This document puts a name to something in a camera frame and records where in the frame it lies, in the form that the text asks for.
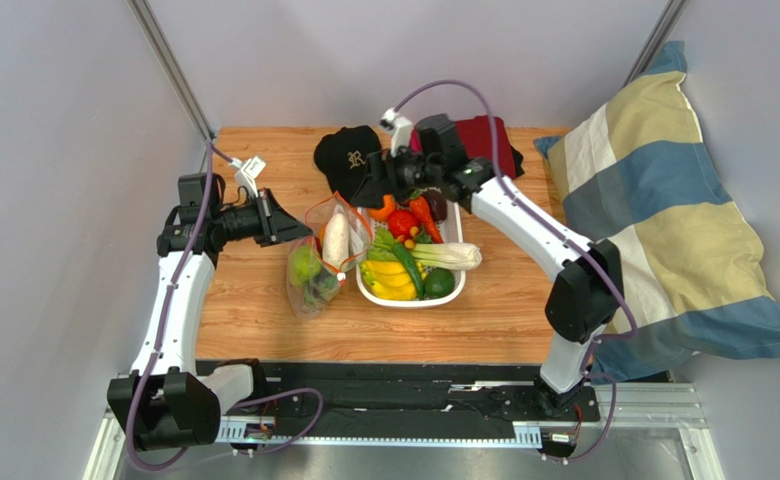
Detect red tomato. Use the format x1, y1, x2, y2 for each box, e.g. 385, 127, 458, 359
386, 209, 421, 240

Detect black baseball cap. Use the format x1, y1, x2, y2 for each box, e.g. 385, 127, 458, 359
313, 125, 382, 203

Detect clear orange-zip plastic bag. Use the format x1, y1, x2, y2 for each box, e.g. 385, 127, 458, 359
287, 193, 374, 319

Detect orange tangerine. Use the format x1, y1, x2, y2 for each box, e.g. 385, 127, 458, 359
367, 194, 397, 222

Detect white radish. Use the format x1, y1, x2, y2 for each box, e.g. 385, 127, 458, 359
322, 213, 350, 270

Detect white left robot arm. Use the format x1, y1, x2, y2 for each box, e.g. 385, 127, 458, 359
107, 174, 312, 452

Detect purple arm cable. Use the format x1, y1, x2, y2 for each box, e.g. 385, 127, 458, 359
389, 79, 641, 465
123, 136, 245, 473

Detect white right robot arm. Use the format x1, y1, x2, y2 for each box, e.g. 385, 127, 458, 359
352, 109, 624, 411

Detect dark purple mangosteen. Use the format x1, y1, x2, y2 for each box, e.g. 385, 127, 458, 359
422, 189, 448, 224

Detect white green bok choy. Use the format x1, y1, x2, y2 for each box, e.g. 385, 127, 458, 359
409, 242, 482, 271

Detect yellow bananas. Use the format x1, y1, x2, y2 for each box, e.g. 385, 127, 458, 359
359, 260, 419, 302

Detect orange carrot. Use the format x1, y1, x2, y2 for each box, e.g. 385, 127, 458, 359
408, 195, 443, 244

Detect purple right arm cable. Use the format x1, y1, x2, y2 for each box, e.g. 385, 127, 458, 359
389, 79, 641, 465

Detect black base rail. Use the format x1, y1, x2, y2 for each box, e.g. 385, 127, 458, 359
233, 361, 602, 441

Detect pink dragon fruit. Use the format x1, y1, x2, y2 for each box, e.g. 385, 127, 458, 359
302, 270, 340, 311

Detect striped blue yellow pillow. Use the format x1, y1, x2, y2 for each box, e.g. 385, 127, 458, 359
535, 41, 780, 381

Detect white plastic basket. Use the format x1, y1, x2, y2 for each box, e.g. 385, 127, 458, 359
357, 205, 481, 309

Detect green cucumber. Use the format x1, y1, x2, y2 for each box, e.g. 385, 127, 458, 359
390, 242, 425, 300

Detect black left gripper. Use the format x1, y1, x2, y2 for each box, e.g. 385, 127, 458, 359
212, 189, 313, 248

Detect dark red folded cloth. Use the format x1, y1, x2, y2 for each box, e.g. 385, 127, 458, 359
443, 115, 514, 179

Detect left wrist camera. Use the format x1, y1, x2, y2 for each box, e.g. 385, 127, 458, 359
230, 156, 266, 198

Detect green avocado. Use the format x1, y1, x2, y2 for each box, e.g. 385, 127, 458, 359
424, 268, 455, 299

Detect green apple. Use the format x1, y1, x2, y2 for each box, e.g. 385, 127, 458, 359
288, 245, 323, 287

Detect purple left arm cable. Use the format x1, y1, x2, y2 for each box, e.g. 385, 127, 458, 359
123, 136, 245, 473

